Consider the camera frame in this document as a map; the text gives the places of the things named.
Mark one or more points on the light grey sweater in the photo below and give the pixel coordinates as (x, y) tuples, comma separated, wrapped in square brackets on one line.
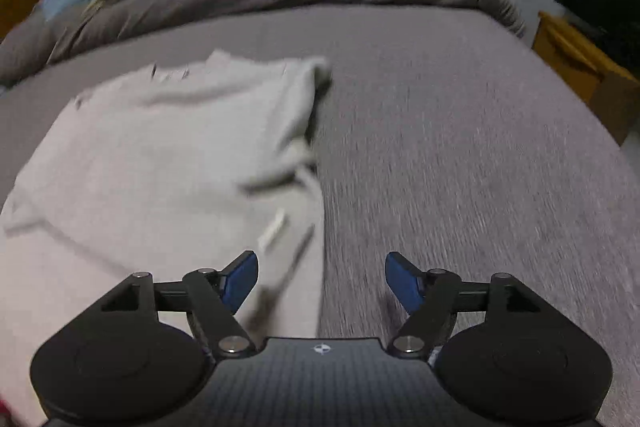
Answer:
[(150, 167)]

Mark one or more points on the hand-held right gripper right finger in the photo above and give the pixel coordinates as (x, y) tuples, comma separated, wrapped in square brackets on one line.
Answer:
[(405, 279)]

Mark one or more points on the wooden television stand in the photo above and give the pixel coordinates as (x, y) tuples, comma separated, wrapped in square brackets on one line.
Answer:
[(590, 77)]

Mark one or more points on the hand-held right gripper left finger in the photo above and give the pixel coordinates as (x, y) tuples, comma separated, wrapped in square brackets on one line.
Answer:
[(240, 279)]

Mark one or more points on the grey bed cover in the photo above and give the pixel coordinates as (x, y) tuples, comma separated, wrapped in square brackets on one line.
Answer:
[(450, 132)]

